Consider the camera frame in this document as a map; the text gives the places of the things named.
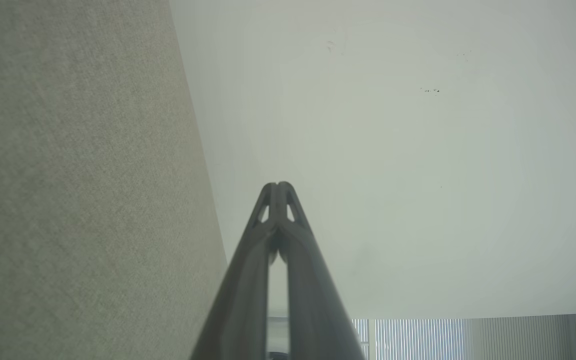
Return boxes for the white vertical window blinds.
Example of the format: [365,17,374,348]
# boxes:
[352,313,576,360]

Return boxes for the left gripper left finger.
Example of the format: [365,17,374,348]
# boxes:
[190,182,279,360]

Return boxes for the grey fabric sofa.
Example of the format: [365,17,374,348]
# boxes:
[0,0,229,360]

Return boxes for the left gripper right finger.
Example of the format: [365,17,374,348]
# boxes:
[277,181,367,360]

